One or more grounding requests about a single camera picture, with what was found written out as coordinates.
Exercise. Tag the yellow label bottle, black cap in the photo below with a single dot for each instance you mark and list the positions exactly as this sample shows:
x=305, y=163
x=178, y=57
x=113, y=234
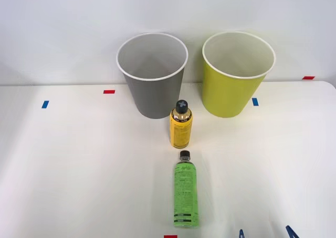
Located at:
x=180, y=130

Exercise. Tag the yellow-green plastic waste bin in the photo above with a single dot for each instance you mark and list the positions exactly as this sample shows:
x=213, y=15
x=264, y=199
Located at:
x=225, y=93

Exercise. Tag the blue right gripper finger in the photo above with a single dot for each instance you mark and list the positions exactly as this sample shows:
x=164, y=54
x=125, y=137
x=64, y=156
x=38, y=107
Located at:
x=292, y=233
x=241, y=235

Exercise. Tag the green label bottle, black cap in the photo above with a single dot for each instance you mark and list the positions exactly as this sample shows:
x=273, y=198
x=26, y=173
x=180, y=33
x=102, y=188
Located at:
x=185, y=190

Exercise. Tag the grey plastic waste bin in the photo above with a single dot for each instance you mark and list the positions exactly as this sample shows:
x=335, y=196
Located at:
x=155, y=96

